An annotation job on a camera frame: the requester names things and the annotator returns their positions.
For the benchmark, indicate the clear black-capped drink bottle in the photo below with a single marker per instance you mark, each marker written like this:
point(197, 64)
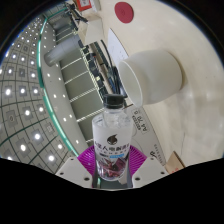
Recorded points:
point(112, 141)

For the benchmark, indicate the row of black office chairs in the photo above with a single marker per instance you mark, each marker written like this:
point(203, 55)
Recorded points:
point(90, 58)

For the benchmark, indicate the long conference desk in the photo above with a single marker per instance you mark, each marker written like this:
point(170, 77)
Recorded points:
point(98, 60)

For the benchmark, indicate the black clip tool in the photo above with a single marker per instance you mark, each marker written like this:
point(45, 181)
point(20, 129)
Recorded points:
point(76, 15)

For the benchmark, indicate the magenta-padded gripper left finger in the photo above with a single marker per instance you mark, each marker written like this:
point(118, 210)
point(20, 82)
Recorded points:
point(71, 171)

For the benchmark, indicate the flat round red coaster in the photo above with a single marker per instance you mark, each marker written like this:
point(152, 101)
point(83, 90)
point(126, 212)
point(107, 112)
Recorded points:
point(124, 12)

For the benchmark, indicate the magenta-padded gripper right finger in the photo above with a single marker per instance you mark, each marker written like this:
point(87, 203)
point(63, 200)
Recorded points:
point(148, 171)

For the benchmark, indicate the round ceiling lights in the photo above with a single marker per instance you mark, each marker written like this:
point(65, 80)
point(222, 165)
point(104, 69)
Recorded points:
point(23, 90)

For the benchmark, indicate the black flat device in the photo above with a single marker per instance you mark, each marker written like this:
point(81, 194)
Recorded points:
point(116, 81)

